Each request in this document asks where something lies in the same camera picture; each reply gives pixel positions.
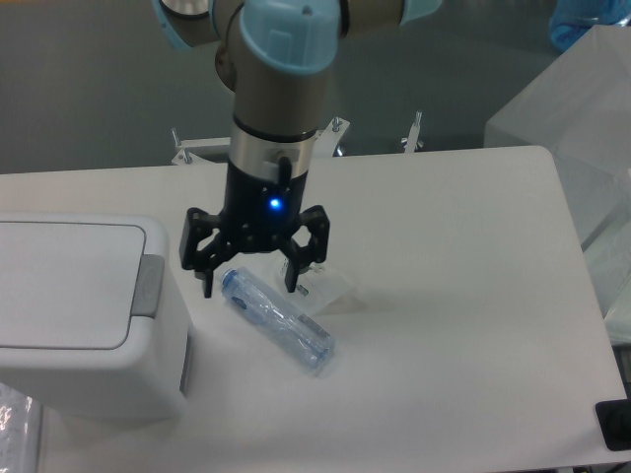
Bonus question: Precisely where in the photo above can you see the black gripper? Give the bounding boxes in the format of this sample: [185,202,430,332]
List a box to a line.
[179,163,330,299]

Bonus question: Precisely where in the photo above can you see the white push-lid trash can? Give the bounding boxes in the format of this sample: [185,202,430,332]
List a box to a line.
[1,211,193,419]

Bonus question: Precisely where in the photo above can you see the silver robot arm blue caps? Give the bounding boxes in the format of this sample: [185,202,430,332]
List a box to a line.
[153,1,439,294]

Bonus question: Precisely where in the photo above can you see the clear blue plastic bottle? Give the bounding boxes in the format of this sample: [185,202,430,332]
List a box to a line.
[215,267,336,377]

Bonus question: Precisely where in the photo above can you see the crumpled white plastic wrapper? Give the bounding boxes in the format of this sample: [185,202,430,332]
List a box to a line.
[272,255,354,316]

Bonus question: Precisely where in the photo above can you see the silver table clamp bolt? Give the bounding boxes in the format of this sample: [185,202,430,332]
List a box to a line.
[400,110,424,154]

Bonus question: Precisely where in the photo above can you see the clear plastic bag lower left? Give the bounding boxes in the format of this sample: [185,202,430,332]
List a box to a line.
[1,384,42,473]

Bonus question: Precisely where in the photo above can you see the translucent white storage box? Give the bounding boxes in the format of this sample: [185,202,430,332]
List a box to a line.
[483,23,631,252]

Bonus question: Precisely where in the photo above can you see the blue plastic bag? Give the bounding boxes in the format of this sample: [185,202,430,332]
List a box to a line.
[548,0,630,52]

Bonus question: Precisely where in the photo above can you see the black device at table edge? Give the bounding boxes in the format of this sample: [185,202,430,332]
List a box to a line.
[596,399,630,451]

